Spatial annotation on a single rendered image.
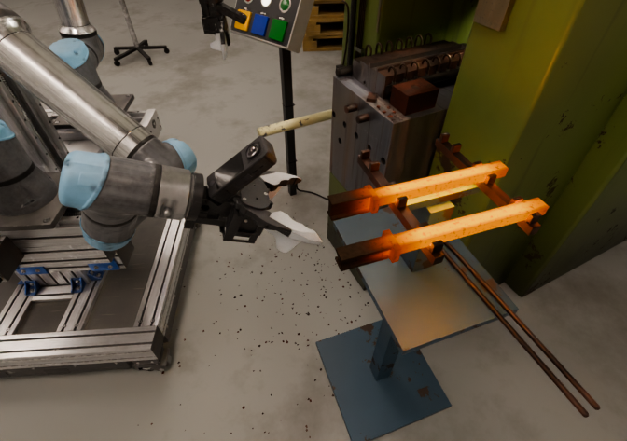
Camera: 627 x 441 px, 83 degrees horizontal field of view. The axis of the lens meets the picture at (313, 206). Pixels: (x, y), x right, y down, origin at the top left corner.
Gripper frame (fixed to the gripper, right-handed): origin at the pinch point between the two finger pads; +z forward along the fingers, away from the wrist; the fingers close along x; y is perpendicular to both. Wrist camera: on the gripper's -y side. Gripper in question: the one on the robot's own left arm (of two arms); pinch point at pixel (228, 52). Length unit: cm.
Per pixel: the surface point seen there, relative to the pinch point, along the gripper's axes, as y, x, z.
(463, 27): -92, 4, -9
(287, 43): -24.0, 2.7, -4.1
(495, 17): -75, 56, -28
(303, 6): -30.7, -3.6, -15.4
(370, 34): -56, 5, -8
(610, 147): -126, 59, 11
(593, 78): -102, 64, -15
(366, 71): -50, 29, -3
